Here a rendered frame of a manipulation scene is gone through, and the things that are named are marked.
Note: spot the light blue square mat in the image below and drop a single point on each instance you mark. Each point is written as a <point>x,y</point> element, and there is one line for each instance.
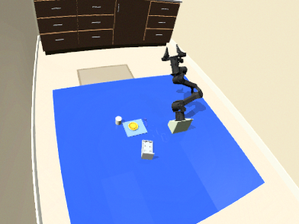
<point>140,130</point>

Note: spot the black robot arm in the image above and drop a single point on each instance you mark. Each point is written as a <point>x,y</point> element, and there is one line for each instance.
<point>178,106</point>

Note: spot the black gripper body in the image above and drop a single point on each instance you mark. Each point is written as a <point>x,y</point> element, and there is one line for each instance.
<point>173,59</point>

